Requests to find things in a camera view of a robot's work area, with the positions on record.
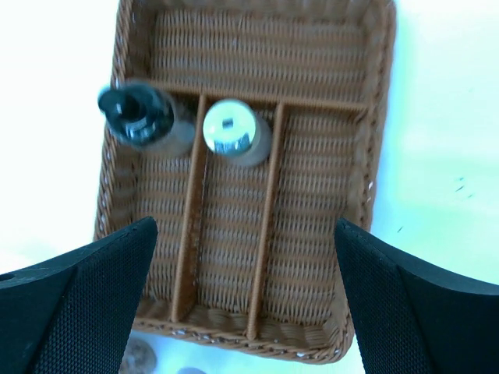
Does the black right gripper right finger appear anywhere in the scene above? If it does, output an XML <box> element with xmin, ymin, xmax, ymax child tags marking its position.
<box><xmin>334</xmin><ymin>219</ymin><xmax>498</xmax><ymax>373</ymax></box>

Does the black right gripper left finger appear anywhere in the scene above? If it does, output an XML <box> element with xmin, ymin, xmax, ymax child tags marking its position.
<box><xmin>1</xmin><ymin>217</ymin><xmax>157</xmax><ymax>373</ymax></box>

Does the pink-capped spice bottle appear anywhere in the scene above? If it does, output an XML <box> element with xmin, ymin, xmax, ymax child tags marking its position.
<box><xmin>119</xmin><ymin>337</ymin><xmax>157</xmax><ymax>374</ymax></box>

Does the black-capped brown spice bottle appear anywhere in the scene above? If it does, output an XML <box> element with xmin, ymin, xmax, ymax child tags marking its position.
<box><xmin>97</xmin><ymin>81</ymin><xmax>196</xmax><ymax>158</ymax></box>

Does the green-capped white spice bottle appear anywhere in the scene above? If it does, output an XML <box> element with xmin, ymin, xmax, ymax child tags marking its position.
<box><xmin>203</xmin><ymin>99</ymin><xmax>272</xmax><ymax>167</ymax></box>

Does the brown wicker cutlery tray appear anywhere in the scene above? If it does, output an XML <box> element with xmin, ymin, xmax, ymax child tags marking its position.
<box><xmin>94</xmin><ymin>0</ymin><xmax>396</xmax><ymax>365</ymax></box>

